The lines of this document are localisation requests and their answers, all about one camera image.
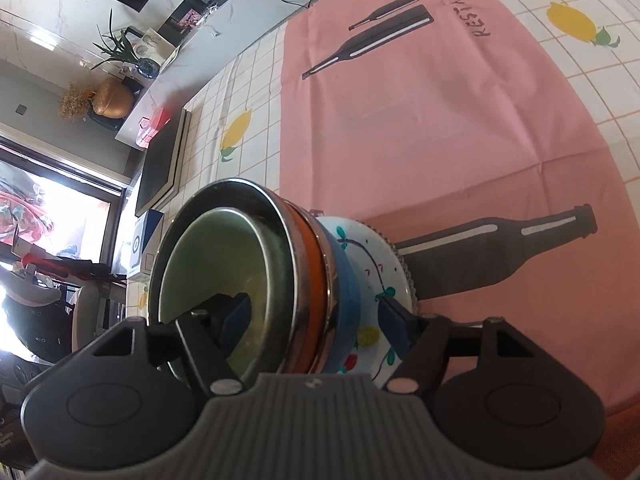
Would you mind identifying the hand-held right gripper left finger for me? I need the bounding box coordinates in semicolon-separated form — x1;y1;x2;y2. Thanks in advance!
87;291;252;397

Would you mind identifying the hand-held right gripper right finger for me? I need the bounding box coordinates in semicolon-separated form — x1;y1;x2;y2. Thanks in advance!
378;294;556;397

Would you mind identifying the clear glass plate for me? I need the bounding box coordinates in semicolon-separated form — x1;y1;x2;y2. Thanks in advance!
372;225;420;313

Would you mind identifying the white painted plate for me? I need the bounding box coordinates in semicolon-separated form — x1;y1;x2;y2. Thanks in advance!
315;216;416;390

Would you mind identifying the blue steel bowl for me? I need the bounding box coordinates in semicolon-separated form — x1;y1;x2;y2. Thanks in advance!
300;212;373;373

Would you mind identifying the green ceramic bowl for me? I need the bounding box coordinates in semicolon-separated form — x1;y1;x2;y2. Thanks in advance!
160;207;296;377

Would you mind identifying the orange steel bowl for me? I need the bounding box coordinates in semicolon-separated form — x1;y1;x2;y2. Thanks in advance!
147;178;332;376

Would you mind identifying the white and blue box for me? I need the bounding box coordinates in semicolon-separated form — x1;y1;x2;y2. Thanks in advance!
127;210;166;281

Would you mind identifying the black notebook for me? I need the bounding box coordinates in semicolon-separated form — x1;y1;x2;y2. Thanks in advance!
134;107;193;218

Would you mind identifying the pink printed cloth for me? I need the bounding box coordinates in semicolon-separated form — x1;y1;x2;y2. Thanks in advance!
277;0;640;411

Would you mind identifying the pink storage box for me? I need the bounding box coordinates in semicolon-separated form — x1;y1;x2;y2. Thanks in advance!
136;105;173;148

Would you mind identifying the sliding glass door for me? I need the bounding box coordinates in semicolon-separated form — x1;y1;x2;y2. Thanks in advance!
0;132;128;261

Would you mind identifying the dark vase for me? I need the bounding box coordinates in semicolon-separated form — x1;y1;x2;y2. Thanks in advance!
87;107;126;133

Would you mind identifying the orange-brown cloth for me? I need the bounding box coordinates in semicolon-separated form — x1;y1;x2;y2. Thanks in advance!
592;385;640;466

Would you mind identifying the golden vase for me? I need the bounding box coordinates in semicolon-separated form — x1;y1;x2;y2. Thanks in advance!
92;77;136;118

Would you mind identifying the marble television console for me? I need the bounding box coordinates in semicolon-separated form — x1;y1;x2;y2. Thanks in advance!
115;0;311;148

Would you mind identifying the dried flower bunch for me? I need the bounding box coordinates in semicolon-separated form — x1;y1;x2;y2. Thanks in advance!
59;82;98;121

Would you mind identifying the white art card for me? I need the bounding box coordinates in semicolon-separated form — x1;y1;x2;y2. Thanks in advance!
134;27;181;61

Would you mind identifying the green leafy plant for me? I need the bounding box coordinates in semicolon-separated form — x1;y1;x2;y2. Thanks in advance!
92;10;141;68

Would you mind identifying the checked lemon tablecloth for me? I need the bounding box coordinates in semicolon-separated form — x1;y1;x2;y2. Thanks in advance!
125;0;640;411

